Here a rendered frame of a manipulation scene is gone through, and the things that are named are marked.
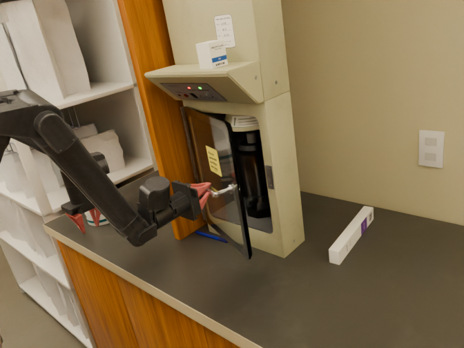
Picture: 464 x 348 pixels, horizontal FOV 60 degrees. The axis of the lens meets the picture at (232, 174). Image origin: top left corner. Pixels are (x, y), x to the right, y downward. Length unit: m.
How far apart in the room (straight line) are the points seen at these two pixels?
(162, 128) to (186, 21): 0.33
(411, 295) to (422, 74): 0.61
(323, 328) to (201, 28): 0.80
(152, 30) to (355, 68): 0.63
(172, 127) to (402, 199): 0.79
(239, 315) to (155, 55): 0.76
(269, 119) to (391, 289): 0.52
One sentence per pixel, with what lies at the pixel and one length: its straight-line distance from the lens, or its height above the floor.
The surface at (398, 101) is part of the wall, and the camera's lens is 1.33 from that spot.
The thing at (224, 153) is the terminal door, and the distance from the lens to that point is 1.03.
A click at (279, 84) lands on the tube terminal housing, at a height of 1.44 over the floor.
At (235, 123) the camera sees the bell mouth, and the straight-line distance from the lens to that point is 1.14.
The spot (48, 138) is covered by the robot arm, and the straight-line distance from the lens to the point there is 0.68.
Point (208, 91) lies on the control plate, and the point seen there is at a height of 1.45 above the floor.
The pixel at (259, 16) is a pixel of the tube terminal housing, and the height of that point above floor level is 1.61.
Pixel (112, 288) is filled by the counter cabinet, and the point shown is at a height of 0.77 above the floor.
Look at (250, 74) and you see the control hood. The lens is 0.98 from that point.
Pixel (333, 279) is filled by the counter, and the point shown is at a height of 0.94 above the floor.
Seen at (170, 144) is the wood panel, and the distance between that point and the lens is 1.29.
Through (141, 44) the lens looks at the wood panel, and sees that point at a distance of 1.23.
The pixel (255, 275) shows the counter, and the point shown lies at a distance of 1.16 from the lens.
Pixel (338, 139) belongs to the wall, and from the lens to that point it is 1.46.
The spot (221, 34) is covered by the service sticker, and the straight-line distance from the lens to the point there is 1.07.
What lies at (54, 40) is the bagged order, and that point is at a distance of 2.22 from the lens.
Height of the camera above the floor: 1.64
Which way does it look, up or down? 22 degrees down
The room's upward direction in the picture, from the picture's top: 10 degrees counter-clockwise
